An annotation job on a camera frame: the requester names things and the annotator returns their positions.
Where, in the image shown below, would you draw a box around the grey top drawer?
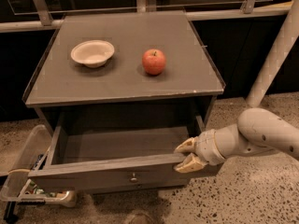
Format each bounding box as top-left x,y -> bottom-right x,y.
30,113 -> 220,193

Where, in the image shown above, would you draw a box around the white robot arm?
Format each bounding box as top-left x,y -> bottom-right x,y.
174,0 -> 299,174

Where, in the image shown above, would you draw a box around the black object beside bin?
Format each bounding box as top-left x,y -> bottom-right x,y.
4,202 -> 19,224

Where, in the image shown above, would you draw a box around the metal railing with glass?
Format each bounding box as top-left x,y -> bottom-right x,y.
0,0 -> 293,33

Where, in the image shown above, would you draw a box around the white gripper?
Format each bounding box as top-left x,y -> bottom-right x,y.
174,130 -> 225,174

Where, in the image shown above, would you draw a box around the snack packages in bin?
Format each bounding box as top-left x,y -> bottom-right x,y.
19,154 -> 68,201

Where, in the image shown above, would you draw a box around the white paper bowl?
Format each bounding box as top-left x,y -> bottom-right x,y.
70,40 -> 115,68

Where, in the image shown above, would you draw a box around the red apple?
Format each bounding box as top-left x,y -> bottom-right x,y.
142,49 -> 166,76

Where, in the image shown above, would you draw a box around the clear plastic bin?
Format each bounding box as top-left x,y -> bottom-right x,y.
0,125 -> 77,207

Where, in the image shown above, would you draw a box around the grey wooden drawer cabinet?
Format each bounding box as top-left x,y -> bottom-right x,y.
21,10 -> 226,195

